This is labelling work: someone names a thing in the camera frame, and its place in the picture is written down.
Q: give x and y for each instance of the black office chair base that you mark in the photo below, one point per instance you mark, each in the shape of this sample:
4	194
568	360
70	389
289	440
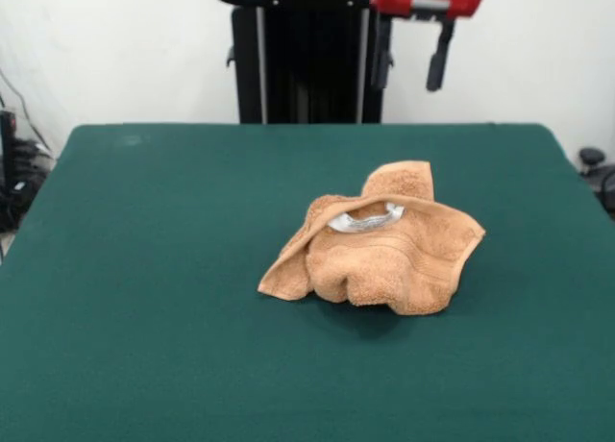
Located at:
598	170

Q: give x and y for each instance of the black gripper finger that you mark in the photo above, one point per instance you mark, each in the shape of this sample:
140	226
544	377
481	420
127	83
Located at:
382	53
438	67

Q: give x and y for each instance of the dark green table cloth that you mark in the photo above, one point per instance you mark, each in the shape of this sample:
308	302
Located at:
144	269

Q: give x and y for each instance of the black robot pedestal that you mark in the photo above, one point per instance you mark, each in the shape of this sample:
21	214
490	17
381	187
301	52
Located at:
312	53

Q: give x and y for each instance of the black electronics box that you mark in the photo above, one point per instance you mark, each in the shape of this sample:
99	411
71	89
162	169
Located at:
7	144

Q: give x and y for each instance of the orange terry towel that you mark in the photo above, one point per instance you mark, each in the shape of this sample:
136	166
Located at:
384	269

